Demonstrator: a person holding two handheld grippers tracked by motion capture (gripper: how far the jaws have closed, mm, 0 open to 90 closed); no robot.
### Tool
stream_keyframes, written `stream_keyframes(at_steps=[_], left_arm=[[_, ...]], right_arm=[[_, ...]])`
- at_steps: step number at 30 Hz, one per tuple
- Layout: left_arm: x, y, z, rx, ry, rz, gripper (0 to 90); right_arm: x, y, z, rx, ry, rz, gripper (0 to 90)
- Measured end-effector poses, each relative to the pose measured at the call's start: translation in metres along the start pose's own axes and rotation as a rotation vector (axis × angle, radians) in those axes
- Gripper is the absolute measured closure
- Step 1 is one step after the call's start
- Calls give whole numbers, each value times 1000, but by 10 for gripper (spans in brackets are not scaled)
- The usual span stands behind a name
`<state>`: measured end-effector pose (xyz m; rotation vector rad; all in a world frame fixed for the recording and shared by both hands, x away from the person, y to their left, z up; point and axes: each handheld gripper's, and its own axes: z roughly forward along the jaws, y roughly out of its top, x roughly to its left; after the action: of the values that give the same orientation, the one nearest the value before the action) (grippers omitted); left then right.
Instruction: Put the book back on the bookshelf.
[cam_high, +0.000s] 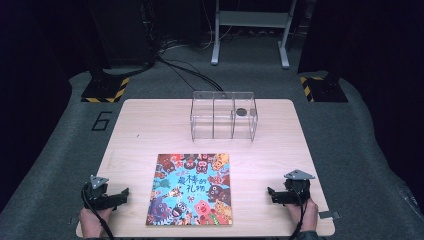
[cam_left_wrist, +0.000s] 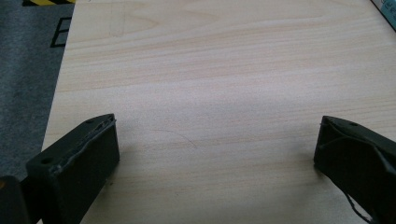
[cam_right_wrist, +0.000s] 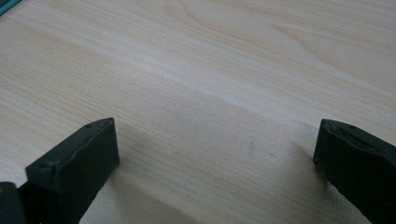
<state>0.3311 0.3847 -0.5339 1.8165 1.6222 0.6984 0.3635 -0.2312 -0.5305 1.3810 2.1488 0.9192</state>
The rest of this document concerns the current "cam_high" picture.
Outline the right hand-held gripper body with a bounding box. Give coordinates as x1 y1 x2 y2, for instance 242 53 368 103
283 169 316 205

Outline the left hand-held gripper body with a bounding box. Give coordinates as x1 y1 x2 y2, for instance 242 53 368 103
81 174 116 212

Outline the colourful cartoon picture book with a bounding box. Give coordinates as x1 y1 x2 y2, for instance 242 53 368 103
145 153 234 227

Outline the clear acrylic divided rack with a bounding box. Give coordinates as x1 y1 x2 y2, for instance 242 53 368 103
189 90 259 142

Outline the person's left hand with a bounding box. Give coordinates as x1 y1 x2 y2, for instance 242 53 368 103
79 206 114 239

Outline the person's right hand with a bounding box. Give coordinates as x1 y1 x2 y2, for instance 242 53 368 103
285 198 319 233

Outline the black striped stand base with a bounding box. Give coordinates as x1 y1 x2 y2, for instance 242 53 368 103
80 71 130 104
299 74 349 103

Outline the dark cabinet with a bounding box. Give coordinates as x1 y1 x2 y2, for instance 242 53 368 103
86 0 158 68

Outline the white metal stand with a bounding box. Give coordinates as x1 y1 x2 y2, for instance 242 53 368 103
210 0 298 70

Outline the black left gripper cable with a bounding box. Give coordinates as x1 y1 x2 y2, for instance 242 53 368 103
81 183 115 240

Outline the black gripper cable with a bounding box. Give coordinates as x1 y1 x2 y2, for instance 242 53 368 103
81 183 115 240
288 181 309 240

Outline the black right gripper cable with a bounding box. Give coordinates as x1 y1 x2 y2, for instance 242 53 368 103
288 181 309 240

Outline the bundle of black floor cables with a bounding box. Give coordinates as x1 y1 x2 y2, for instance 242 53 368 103
143 33 225 93

